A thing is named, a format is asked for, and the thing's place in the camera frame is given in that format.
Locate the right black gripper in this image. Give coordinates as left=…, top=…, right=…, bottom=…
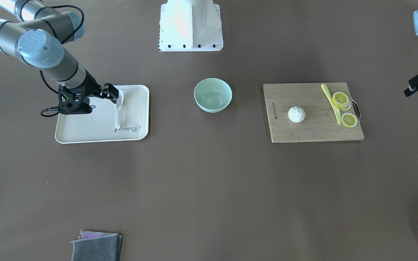
left=58, top=83, right=119, bottom=115

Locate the white ceramic spoon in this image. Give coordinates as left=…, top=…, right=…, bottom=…
left=115, top=89, right=124, bottom=129

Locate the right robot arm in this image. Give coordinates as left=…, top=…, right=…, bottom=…
left=0, top=0, right=123, bottom=117

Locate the mint green bowl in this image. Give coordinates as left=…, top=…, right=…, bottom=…
left=193, top=78, right=233, bottom=113

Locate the cream rabbit tray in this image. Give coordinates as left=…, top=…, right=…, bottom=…
left=55, top=85, right=150, bottom=144

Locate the upper lemon slice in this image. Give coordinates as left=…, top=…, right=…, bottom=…
left=332, top=91, right=351, bottom=111

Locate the yellow plastic knife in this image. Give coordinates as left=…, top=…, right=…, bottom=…
left=321, top=84, right=341, bottom=125

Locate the wooden cutting board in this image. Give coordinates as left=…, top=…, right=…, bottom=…
left=263, top=83, right=364, bottom=143

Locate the grey folded cloth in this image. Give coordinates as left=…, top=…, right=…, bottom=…
left=71, top=230, right=123, bottom=261

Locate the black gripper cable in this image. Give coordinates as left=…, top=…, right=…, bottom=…
left=39, top=70, right=63, bottom=117

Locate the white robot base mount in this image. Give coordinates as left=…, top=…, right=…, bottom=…
left=158, top=0, right=224, bottom=52

